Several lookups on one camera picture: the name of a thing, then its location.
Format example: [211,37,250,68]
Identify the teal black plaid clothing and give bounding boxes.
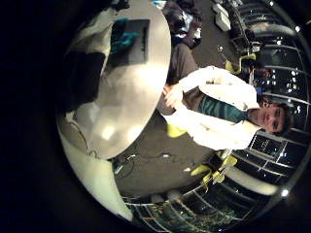
[110,17,141,55]

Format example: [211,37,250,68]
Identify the dark clothes pile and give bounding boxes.
[160,0,204,50]

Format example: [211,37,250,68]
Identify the yellow chair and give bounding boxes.
[202,170,226,189]
[190,163,212,178]
[225,52,257,75]
[166,122,189,139]
[221,154,239,168]

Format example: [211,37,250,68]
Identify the seated person dark clothes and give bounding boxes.
[247,59,274,85]

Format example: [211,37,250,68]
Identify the person in white jacket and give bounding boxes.
[156,42,294,151]

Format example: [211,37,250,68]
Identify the white curved bench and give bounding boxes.
[223,166,280,197]

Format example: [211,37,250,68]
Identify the black floor cable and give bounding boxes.
[112,152,138,179]

